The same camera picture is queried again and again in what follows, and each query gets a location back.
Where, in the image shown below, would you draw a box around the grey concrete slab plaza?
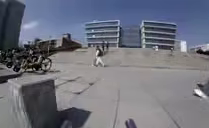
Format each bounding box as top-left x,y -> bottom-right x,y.
0,63 -> 209,128

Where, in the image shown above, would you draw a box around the person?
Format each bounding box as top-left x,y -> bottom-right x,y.
92,45 -> 106,68

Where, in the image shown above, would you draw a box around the low white building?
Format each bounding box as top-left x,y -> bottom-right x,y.
189,43 -> 209,53

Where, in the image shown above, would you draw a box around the group of people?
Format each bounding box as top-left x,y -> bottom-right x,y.
101,40 -> 110,52

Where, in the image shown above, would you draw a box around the robot's own part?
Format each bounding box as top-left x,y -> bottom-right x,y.
125,118 -> 138,128
60,120 -> 73,128

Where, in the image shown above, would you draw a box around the small white building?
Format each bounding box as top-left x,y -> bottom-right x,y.
174,39 -> 188,54

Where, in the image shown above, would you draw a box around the white banded building, glass middle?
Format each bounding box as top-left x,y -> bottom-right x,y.
84,19 -> 178,50

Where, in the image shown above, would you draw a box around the wide concrete steps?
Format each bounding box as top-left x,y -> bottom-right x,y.
50,47 -> 209,71

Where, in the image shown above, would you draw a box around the low brown building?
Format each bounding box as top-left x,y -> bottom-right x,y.
22,32 -> 83,53

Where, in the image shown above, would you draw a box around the row of parked bicycles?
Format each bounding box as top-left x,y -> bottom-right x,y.
0,45 -> 53,74

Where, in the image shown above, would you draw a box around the grey concrete block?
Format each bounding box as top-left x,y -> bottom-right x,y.
7,77 -> 61,128

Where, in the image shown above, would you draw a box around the dark slatted tall building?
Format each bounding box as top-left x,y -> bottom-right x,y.
0,0 -> 27,53

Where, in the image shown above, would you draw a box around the dark object with white edge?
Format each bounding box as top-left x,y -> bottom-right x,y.
193,66 -> 209,100

